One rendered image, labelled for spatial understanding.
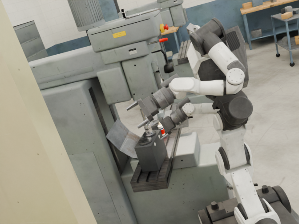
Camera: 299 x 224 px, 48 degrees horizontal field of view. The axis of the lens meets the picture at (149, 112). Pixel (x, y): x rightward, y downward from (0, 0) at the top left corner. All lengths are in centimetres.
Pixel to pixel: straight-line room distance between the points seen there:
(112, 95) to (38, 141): 181
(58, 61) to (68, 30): 732
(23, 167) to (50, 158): 6
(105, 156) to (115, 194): 34
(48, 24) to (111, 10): 191
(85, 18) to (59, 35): 760
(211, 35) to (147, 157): 90
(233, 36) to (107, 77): 96
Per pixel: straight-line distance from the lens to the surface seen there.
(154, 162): 214
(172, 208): 276
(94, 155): 255
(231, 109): 159
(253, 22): 889
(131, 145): 266
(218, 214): 229
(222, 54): 159
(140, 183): 215
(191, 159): 246
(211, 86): 153
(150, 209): 281
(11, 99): 60
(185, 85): 152
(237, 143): 194
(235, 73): 153
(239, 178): 207
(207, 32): 165
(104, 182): 265
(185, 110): 202
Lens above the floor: 207
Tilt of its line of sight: 21 degrees down
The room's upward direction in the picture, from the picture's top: 17 degrees counter-clockwise
